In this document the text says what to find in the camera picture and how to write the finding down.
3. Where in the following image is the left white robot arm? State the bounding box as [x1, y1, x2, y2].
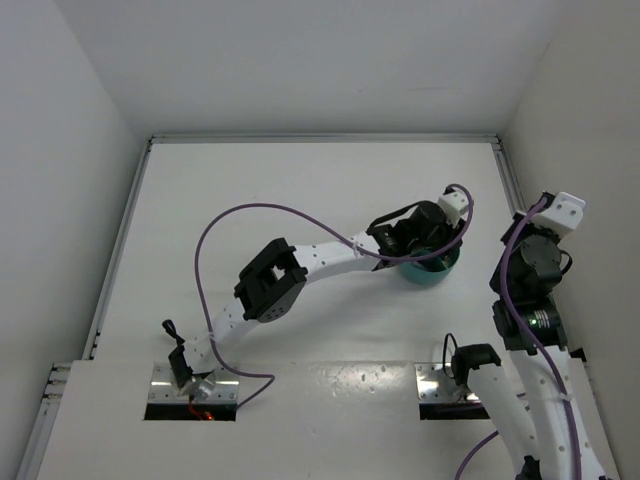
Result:
[162, 192, 473, 396]

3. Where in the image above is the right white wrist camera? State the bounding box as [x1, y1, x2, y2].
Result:
[531, 191, 586, 238]

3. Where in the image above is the teal round divided container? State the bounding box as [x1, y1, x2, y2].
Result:
[398, 249, 460, 287]

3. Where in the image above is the metal base plate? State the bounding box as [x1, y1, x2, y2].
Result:
[414, 362, 480, 404]
[147, 364, 239, 405]

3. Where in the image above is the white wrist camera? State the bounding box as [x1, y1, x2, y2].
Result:
[531, 191, 586, 238]
[437, 191, 471, 228]

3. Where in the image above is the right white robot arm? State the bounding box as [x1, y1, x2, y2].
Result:
[452, 198, 608, 479]

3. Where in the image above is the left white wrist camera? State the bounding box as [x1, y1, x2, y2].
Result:
[437, 191, 471, 228]

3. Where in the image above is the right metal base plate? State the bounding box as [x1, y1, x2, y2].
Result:
[414, 362, 480, 404]

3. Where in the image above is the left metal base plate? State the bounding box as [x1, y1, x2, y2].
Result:
[147, 364, 239, 405]

